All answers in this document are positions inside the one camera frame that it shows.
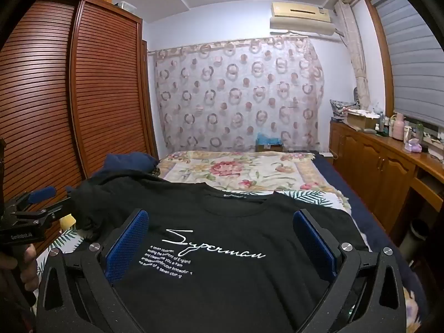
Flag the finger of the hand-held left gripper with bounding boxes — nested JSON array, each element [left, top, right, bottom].
[[7, 186, 58, 213], [19, 197, 77, 225]]

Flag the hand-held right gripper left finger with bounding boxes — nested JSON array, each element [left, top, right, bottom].
[[36, 209, 150, 333]]

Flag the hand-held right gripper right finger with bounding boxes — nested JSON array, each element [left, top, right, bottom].
[[292, 209, 407, 333]]

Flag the black printed t-shirt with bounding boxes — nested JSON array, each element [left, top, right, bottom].
[[66, 171, 370, 333]]

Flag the person's left forearm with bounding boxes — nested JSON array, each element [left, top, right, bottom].
[[0, 281, 37, 333]]

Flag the person's left hand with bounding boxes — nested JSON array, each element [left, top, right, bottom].
[[0, 243, 39, 292]]

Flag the leaf print bed sheet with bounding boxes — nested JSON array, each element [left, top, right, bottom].
[[35, 189, 351, 274]]

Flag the navy bed sheet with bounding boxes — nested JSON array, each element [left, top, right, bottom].
[[312, 152, 428, 320]]

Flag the navy blue garment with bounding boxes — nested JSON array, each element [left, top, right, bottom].
[[103, 152, 160, 181]]

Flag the long wooden side cabinet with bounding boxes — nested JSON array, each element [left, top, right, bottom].
[[328, 120, 444, 248]]

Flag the dark round bin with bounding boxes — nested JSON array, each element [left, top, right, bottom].
[[409, 218, 431, 251]]

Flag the cardboard box with blue cloth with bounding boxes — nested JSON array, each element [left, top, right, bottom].
[[255, 133, 284, 153]]

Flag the brown slatted wooden wardrobe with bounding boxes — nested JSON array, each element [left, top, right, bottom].
[[0, 0, 159, 254]]

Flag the open cardboard box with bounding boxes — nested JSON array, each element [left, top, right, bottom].
[[347, 110, 381, 131]]

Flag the group of small bottles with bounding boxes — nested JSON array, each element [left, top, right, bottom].
[[375, 111, 392, 137]]

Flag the patterned fabric pile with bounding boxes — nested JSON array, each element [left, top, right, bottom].
[[329, 99, 358, 117]]

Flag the pink bottle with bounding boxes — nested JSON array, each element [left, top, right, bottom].
[[392, 113, 406, 141]]

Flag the beige window curtain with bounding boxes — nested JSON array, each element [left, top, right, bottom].
[[335, 0, 372, 112]]

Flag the grey window blind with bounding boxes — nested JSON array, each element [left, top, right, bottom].
[[373, 0, 444, 130]]

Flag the ring patterned sheer curtain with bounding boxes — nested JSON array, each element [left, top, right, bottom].
[[149, 36, 325, 153]]

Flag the beige wall air conditioner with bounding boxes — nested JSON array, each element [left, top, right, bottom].
[[270, 2, 342, 37]]

